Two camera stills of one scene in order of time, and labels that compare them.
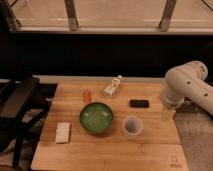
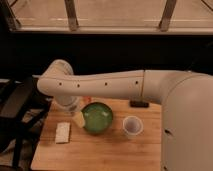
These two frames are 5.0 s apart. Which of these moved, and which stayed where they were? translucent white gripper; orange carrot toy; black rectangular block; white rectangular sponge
Moved: translucent white gripper
Stayed: white rectangular sponge; orange carrot toy; black rectangular block
